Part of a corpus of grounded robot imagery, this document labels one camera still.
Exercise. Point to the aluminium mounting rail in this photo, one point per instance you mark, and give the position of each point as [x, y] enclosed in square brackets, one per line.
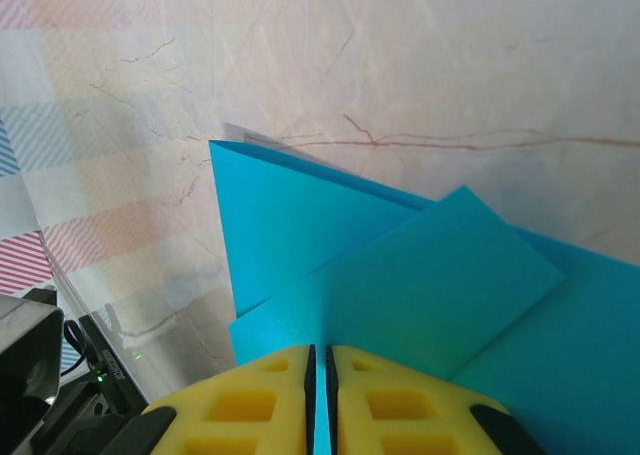
[70, 295]

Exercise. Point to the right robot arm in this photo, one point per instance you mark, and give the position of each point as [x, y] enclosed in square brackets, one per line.
[25, 350]

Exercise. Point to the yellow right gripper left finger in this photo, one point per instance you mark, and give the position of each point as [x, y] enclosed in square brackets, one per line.
[250, 410]

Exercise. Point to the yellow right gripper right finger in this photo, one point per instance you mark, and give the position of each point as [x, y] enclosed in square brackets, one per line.
[400, 410]

